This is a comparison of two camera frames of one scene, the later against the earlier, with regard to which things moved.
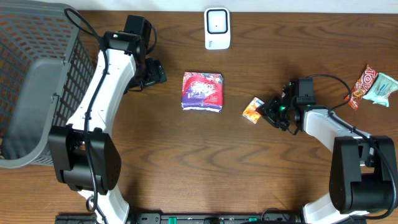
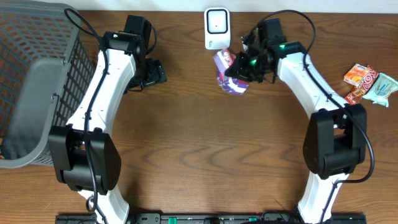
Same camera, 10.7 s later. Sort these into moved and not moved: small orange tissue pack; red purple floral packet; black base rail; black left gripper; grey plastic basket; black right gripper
Moved: red purple floral packet; black right gripper; small orange tissue pack
Not moved: grey plastic basket; black base rail; black left gripper
